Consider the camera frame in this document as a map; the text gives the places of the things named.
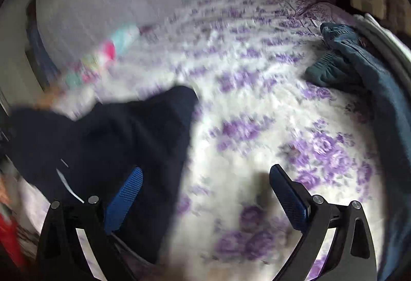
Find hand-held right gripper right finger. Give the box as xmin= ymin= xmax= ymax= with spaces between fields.
xmin=269 ymin=164 xmax=377 ymax=281

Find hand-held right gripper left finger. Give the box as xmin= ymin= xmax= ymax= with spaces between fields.
xmin=36 ymin=167 xmax=144 ymax=281

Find dark navy pants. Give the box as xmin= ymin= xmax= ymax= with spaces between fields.
xmin=8 ymin=85 xmax=200 ymax=265

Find teal blue pants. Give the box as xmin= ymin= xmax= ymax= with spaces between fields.
xmin=304 ymin=22 xmax=411 ymax=281

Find purple floral bedsheet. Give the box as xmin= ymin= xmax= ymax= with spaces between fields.
xmin=19 ymin=0 xmax=395 ymax=281

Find red cloth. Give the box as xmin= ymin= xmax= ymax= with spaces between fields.
xmin=0 ymin=208 xmax=22 ymax=270

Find orange pillow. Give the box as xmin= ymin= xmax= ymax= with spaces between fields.
xmin=36 ymin=88 xmax=65 ymax=110

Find teal pink printed pillow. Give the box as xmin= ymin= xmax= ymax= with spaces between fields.
xmin=60 ymin=25 xmax=142 ymax=90

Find white folded cloth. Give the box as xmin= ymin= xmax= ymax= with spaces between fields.
xmin=352 ymin=12 xmax=411 ymax=60

